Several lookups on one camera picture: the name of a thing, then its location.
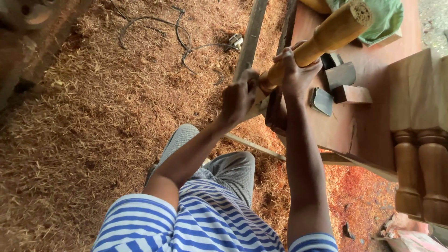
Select turned leg with square end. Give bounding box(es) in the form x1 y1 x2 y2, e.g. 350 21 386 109
388 48 441 218
418 55 448 227

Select reddish wooden block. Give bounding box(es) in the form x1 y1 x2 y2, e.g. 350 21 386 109
331 85 373 105

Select black cable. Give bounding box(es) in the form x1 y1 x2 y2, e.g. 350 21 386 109
118 5 243 87

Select grey checked trousers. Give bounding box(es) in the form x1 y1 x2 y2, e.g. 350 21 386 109
154 123 256 208

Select rounded wooden leg piece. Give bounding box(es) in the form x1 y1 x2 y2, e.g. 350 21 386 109
298 0 332 15

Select heap of scrap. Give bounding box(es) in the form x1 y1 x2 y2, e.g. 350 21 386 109
372 211 448 252

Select white plug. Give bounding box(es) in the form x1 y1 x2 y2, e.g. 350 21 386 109
228 34 244 52

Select green cloth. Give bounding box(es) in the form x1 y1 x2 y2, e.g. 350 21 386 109
325 0 404 45

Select reddish wooden workbench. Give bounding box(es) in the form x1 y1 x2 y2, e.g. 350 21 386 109
265 0 425 182

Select small black block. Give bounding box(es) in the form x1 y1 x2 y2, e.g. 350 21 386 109
320 52 344 70

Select person's right hand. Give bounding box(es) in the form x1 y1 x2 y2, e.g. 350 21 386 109
272 41 323 103

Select thin wooden slat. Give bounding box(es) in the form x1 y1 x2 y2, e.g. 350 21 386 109
224 132 355 166

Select dark wooden block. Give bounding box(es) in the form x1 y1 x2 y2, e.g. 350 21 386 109
324 62 357 91

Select person's left hand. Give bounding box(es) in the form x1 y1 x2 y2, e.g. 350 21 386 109
220 69 262 125

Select blue white striped shirt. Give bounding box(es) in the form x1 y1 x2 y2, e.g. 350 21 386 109
91 178 339 252

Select light wooden leg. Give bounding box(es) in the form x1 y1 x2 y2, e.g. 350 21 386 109
245 0 374 122

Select dusty woodworking machine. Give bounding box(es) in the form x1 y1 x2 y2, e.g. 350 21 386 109
0 0 94 111

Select grey sandpaper sheet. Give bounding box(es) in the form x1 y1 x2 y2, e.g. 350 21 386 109
309 87 334 117

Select grey wooden beam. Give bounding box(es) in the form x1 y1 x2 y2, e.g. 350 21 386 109
232 0 269 82

